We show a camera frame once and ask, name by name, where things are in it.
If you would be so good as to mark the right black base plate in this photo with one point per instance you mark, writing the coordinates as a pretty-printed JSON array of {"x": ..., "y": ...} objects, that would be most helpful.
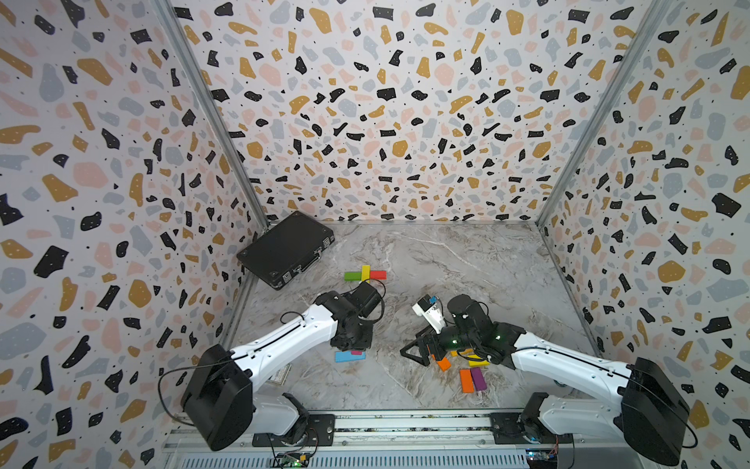
[{"x": 512, "y": 428}]

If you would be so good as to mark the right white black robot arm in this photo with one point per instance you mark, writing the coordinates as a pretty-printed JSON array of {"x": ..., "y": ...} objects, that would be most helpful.
[{"x": 634, "y": 402}]

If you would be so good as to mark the orange short block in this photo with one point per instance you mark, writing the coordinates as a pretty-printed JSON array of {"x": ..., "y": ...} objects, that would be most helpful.
[{"x": 467, "y": 382}]

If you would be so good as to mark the small printed card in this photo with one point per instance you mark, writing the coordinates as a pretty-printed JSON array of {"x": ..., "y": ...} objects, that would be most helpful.
[{"x": 280, "y": 376}]

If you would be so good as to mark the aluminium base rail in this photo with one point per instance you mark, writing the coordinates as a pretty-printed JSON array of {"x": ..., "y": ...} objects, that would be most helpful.
[{"x": 405, "y": 439}]

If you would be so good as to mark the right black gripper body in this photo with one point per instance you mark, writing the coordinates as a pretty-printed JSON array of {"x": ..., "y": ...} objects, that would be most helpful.
[{"x": 451, "y": 339}]

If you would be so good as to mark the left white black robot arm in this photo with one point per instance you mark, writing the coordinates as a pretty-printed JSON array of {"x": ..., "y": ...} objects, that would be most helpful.
[{"x": 222, "y": 399}]

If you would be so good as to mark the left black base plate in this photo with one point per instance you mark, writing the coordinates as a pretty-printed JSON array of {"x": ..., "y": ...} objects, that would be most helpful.
[{"x": 316, "y": 430}]

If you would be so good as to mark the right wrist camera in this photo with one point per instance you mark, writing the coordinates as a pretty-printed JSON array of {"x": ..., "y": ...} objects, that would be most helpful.
[{"x": 428, "y": 308}]

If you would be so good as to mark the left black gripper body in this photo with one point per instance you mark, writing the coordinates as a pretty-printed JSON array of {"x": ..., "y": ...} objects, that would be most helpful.
[{"x": 360, "y": 340}]

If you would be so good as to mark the purple block bottom right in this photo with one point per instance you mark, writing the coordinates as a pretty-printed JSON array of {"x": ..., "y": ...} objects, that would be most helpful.
[{"x": 478, "y": 379}]

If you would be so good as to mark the light blue long block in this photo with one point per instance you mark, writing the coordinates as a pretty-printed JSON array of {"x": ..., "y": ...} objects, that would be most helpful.
[{"x": 346, "y": 357}]

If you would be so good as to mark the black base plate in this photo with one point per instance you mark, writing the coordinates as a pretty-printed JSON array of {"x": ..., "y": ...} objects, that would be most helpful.
[
  {"x": 316, "y": 430},
  {"x": 512, "y": 428}
]

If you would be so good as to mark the orange long block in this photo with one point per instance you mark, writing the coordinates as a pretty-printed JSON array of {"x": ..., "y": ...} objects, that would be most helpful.
[{"x": 444, "y": 364}]

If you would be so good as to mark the black flat case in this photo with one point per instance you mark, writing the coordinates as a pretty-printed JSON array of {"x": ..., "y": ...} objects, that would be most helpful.
[{"x": 287, "y": 250}]

